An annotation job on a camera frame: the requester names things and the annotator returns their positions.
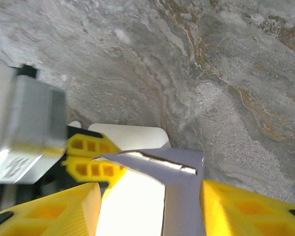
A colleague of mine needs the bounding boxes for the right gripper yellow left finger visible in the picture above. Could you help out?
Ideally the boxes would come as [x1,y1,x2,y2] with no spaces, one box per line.
[0,183,102,236]

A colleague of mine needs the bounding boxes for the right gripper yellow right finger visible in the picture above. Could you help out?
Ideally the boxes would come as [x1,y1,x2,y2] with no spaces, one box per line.
[200,179,295,236]

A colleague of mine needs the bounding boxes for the white and lilac paper box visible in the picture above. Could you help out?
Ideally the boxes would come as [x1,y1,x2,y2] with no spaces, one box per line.
[68,120,205,236]

